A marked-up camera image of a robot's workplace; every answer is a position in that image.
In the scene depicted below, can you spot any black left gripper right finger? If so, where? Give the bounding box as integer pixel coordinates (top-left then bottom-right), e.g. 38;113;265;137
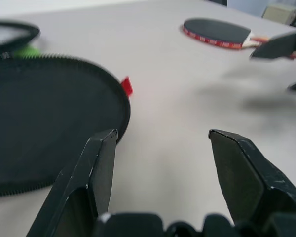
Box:
208;129;296;225

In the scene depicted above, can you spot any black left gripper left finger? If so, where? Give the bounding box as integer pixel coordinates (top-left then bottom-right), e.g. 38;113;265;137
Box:
26;129;119;237

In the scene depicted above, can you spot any black and red paddle case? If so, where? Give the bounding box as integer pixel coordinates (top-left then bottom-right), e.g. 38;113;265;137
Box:
0;21;134;198

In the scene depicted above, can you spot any black rubber table tennis paddle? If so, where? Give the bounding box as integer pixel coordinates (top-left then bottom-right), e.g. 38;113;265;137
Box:
182;17;296;60

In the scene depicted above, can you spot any green zipper pull tag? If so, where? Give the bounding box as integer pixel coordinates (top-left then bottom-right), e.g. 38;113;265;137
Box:
14;45;41;59

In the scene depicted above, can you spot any beige cabinet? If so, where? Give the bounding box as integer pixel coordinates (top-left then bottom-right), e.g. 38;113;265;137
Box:
261;4;296;25

